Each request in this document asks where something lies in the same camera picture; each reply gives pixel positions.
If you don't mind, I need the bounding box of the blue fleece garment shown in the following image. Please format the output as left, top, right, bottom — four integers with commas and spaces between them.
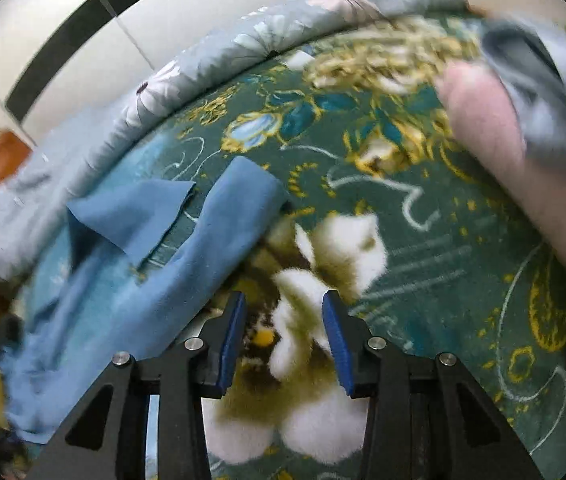
0, 156, 286, 444

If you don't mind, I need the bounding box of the teal floral bed sheet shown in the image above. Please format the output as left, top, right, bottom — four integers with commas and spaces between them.
12, 14, 566, 480

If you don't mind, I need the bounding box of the grey-blue floral quilt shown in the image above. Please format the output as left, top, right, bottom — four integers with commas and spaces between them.
0, 0, 466, 284

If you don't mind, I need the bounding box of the white wardrobe with black stripe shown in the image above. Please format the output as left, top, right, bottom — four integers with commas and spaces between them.
0, 0, 283, 144

